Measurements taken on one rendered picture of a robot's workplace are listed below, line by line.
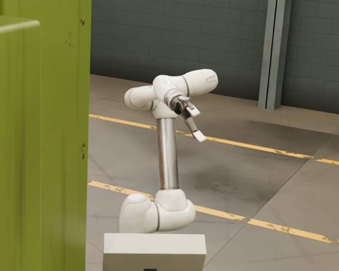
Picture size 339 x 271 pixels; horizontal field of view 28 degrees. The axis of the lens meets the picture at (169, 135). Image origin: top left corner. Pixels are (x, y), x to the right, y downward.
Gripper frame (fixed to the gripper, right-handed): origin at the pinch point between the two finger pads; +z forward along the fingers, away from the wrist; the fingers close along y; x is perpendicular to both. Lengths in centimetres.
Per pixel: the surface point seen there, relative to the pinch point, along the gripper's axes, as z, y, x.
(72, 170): 55, 49, -57
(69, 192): 57, 44, -60
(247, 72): -509, -356, 248
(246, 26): -529, -299, 267
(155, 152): -320, -264, 50
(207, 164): -275, -268, 87
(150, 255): 54, 3, -44
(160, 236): 50, 4, -38
